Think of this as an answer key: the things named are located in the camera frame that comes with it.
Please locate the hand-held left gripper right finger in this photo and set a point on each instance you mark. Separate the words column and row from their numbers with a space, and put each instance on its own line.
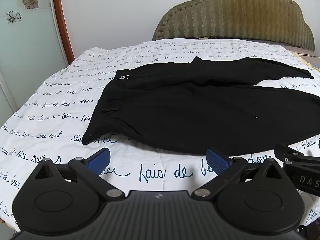
column 217, row 160

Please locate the black pants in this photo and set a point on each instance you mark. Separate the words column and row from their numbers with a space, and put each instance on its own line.
column 187, row 110

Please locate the frosted glass door with flowers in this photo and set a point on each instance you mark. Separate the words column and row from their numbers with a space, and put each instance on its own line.
column 30, row 42

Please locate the yellow blanket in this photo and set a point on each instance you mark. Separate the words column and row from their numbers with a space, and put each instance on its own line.
column 301, row 57

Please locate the white script-printed bed sheet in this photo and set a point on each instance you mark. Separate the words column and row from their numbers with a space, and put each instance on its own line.
column 62, row 85

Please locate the brown wooden door frame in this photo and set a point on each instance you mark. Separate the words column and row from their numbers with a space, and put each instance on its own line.
column 62, row 22

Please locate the olive padded headboard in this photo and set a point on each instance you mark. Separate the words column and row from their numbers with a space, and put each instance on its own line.
column 237, row 15

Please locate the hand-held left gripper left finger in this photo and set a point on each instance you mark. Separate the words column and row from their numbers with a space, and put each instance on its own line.
column 100, row 158

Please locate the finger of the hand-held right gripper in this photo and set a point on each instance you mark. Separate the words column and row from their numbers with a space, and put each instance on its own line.
column 290, row 153

